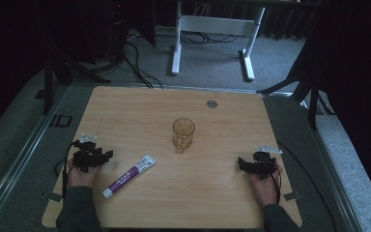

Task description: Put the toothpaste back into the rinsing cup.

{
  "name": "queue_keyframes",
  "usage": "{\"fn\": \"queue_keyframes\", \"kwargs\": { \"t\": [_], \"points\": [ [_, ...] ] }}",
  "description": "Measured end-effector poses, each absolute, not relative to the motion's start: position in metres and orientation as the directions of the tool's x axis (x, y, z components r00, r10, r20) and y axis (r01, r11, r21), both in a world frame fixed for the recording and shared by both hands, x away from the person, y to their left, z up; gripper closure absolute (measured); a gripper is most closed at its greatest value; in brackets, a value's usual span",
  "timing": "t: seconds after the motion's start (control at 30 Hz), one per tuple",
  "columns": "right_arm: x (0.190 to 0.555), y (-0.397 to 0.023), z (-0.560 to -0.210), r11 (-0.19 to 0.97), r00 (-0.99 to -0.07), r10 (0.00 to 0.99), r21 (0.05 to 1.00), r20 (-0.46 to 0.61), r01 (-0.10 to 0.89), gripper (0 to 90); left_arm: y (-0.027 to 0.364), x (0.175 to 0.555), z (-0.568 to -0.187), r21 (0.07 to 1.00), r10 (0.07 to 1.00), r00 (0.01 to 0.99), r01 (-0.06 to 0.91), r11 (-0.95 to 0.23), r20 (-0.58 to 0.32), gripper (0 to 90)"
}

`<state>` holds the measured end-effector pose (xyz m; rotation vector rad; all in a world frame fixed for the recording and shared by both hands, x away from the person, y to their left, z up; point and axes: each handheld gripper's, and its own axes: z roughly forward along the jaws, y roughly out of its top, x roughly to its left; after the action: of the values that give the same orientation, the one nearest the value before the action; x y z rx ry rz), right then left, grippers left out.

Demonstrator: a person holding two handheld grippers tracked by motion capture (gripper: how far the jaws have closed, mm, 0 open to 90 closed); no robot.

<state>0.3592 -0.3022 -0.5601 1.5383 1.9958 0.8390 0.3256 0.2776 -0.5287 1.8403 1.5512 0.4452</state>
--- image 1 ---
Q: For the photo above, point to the black rectangular floor bracket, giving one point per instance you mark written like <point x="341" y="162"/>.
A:
<point x="61" y="121"/>

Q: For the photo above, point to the person's left hand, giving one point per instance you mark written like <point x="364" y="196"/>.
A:
<point x="80" y="179"/>

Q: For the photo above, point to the white and purple toothpaste tube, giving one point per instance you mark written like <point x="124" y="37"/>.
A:
<point x="128" y="176"/>

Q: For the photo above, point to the metal floor rail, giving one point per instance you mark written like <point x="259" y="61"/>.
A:
<point x="331" y="167"/>
<point x="22" y="154"/>

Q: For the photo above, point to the clear amber glass cup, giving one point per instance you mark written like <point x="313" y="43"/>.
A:
<point x="183" y="137"/>

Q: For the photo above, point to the person's right hand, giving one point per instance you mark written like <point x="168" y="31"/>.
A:
<point x="267" y="190"/>

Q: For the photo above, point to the black metal stand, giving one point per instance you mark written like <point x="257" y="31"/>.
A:
<point x="48" y="87"/>
<point x="313" y="103"/>

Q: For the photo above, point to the black computer tower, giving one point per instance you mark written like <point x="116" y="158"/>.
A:
<point x="118" y="29"/>

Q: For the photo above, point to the dark curtain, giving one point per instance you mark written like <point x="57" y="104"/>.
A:
<point x="9" y="48"/>
<point x="357" y="80"/>

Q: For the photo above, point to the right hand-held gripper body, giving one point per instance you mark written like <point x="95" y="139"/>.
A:
<point x="264" y="164"/>

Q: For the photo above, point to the grey tape strip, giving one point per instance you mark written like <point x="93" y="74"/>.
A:
<point x="52" y="196"/>
<point x="292" y="196"/>

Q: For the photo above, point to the grey round table grommet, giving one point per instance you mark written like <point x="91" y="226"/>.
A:
<point x="212" y="104"/>

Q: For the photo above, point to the white desk frame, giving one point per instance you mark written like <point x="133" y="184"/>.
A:
<point x="215" y="25"/>

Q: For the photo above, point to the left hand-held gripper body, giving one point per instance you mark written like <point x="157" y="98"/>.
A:
<point x="85" y="156"/>

